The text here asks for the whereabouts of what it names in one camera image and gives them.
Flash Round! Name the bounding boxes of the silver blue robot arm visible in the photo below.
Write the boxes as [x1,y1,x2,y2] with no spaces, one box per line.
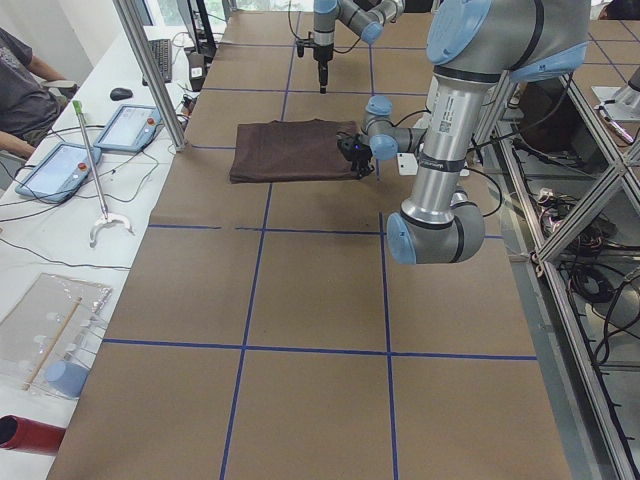
[298,0,405,94]
[362,1,590,264]

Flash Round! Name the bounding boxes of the black computer mouse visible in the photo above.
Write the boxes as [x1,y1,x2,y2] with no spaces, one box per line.
[109,87,133,101]

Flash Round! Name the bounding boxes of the teach pendant tablet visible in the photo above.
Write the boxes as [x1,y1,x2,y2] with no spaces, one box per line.
[15,142,91,204]
[94,104,161,153]

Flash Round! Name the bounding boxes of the far teach pendant tablet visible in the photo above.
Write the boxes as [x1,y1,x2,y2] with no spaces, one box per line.
[94,104,161,153]

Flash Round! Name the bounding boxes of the brown t-shirt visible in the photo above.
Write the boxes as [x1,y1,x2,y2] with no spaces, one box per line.
[229,119,357,183]

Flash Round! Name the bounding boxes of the red cylinder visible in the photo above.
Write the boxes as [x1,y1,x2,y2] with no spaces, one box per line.
[1,415,66,456]

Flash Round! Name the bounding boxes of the black keyboard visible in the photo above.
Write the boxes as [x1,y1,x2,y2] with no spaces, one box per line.
[147,39,173,83]

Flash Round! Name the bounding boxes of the blue plastic cup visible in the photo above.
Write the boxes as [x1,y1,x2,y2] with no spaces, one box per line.
[45,360,89,398]

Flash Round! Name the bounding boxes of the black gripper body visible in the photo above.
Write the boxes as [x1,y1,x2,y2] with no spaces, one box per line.
[350,149,374,172]
[314,44,334,71]

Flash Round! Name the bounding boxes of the aluminium frame post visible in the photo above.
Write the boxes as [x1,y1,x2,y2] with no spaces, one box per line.
[113,0,186,152]

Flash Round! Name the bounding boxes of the seated person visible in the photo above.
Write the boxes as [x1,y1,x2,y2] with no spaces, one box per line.
[1,30,77,159]

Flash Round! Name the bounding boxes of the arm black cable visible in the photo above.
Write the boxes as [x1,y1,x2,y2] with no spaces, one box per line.
[286,0,316,46]

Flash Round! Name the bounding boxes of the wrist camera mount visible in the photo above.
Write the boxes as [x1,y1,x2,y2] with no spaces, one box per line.
[295,36,316,58]
[337,131,372,162]

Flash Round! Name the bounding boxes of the near teach pendant tablet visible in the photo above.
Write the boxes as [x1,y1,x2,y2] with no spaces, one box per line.
[15,142,91,204]

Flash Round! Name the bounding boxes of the reacher grabber stick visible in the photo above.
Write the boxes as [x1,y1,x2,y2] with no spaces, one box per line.
[72,100,134,248]

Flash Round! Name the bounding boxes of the clear plastic bag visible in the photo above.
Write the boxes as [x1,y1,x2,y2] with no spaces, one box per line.
[1,274,112,398]

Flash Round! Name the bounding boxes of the black box with label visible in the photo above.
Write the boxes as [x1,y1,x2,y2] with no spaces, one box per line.
[187,51,207,92]

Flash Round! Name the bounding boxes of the wooden stick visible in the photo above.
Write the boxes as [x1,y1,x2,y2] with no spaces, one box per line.
[22,297,82,391]

